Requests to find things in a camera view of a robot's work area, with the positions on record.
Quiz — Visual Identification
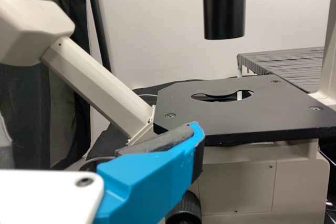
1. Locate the black platform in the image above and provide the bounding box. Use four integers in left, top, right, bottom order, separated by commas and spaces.
237, 46, 326, 94

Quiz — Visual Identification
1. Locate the cream microscope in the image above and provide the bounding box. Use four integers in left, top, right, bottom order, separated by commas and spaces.
0, 0, 336, 224

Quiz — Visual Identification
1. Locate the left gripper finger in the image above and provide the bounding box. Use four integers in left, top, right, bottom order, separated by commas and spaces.
91, 121, 206, 224

